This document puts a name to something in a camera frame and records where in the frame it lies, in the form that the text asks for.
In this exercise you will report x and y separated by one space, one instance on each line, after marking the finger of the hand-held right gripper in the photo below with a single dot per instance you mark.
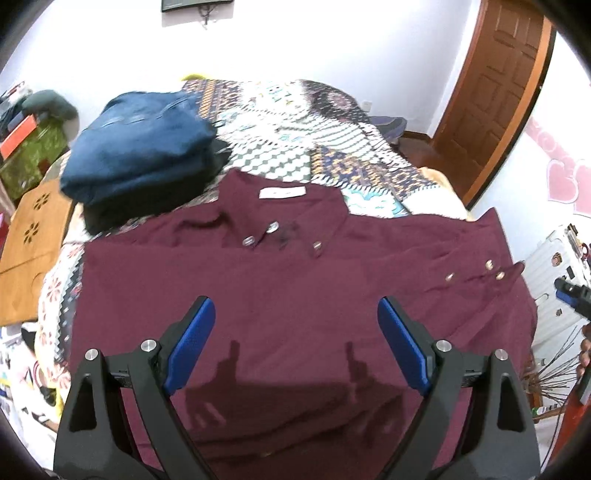
577 295

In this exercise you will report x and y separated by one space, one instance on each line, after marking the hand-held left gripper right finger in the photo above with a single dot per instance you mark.
401 341

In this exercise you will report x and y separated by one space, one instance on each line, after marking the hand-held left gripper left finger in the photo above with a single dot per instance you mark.
194 341

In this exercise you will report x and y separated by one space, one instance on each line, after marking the maroon button shirt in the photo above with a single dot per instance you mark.
295 286

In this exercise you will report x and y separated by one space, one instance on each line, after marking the person's right hand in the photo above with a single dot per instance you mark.
586 362

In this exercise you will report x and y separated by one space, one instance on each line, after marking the dried branch bundle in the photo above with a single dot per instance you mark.
554 369

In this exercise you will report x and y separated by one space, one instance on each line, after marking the colourful clutter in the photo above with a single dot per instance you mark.
23 378

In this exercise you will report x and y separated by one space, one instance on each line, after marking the folded blue garment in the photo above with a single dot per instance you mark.
134 147

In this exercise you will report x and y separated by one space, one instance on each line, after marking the grey backpack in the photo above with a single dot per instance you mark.
392 127

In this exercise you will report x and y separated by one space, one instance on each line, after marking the wooden door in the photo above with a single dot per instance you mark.
498 92

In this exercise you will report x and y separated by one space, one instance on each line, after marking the patterned patchwork bedspread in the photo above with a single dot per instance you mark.
286 138

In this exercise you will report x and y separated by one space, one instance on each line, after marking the green patterned box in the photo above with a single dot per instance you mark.
32 159

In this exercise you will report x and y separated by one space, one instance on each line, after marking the yellow foam tube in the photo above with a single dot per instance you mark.
194 77

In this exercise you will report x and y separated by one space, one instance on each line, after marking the orange box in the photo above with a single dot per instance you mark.
18 138

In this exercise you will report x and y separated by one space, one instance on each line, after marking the grey plush cushion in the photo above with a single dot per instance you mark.
51 104

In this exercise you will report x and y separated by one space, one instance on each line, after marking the pile of household clutter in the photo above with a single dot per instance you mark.
11 101

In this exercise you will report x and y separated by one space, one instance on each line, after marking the pink heart wall stickers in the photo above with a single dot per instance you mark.
563 180

